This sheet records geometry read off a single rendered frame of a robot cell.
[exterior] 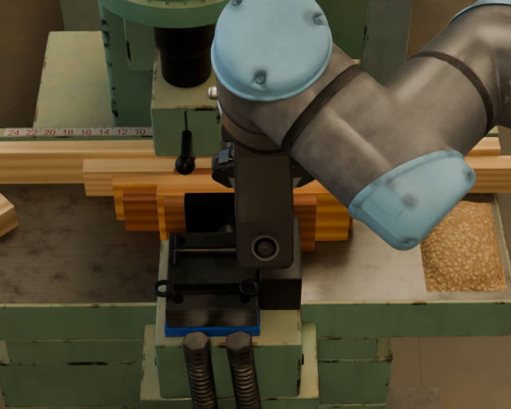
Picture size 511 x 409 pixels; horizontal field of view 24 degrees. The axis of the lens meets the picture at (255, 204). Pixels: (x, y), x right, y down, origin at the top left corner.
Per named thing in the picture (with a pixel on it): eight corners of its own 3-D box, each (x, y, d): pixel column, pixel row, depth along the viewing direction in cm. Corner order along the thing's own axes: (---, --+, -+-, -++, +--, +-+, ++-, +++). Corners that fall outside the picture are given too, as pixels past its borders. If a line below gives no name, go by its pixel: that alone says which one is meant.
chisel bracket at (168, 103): (155, 168, 123) (149, 108, 117) (161, 79, 133) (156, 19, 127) (225, 168, 123) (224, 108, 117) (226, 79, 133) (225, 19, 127)
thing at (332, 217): (160, 242, 128) (156, 194, 122) (161, 231, 129) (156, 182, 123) (347, 240, 128) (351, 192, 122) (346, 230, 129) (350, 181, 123)
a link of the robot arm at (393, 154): (528, 127, 78) (405, 18, 79) (432, 226, 72) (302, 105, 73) (476, 185, 84) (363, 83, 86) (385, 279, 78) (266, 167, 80)
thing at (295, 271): (165, 337, 112) (161, 301, 108) (169, 249, 119) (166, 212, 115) (303, 336, 112) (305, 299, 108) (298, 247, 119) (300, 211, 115)
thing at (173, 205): (167, 252, 127) (163, 206, 121) (168, 242, 128) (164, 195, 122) (314, 251, 127) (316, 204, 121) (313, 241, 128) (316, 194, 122)
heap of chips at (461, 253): (426, 291, 123) (429, 274, 121) (414, 204, 132) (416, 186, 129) (508, 290, 123) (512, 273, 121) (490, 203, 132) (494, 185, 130)
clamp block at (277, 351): (155, 399, 118) (149, 346, 111) (161, 293, 127) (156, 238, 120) (303, 398, 118) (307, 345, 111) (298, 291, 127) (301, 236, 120)
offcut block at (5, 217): (-7, 242, 128) (-12, 222, 125) (-25, 225, 129) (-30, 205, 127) (19, 226, 129) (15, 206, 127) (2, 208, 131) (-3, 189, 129)
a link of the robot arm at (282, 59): (281, 123, 73) (182, 32, 74) (276, 167, 83) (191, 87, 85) (367, 36, 74) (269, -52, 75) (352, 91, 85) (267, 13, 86)
